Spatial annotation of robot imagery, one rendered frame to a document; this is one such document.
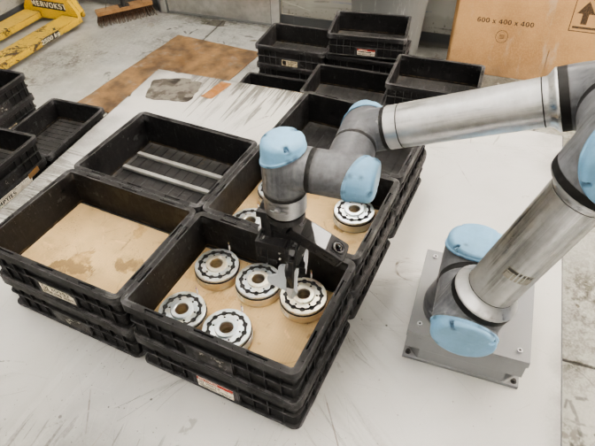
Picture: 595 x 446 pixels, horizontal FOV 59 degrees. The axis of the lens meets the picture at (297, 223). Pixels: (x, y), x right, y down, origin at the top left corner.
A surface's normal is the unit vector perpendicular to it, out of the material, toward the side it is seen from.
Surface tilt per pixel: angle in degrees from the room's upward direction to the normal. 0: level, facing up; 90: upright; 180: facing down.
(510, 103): 54
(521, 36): 75
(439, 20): 90
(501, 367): 90
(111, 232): 0
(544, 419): 0
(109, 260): 0
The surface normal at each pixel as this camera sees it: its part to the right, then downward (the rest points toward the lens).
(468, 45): -0.32, 0.43
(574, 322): -0.02, -0.72
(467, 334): -0.34, 0.74
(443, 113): -0.48, -0.04
